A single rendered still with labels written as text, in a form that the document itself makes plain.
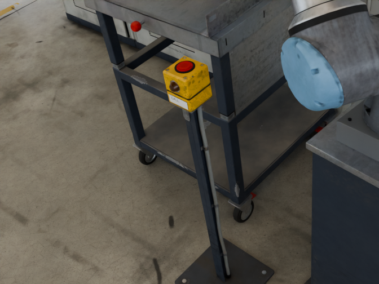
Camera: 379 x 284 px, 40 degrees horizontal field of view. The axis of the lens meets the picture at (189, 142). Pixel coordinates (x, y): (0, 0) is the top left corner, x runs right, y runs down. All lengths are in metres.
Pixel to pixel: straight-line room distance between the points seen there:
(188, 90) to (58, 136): 1.50
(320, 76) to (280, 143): 1.15
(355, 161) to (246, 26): 0.54
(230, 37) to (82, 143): 1.27
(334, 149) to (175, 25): 0.60
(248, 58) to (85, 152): 1.14
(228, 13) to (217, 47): 0.10
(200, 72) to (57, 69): 1.99
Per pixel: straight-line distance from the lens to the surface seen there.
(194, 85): 1.24
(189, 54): 2.74
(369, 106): 1.21
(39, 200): 2.37
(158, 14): 1.62
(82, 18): 3.46
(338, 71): 0.96
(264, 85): 1.74
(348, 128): 1.19
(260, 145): 2.08
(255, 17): 1.54
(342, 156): 1.20
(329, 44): 0.98
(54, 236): 2.20
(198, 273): 1.92
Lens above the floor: 1.59
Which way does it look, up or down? 42 degrees down
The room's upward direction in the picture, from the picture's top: 11 degrees counter-clockwise
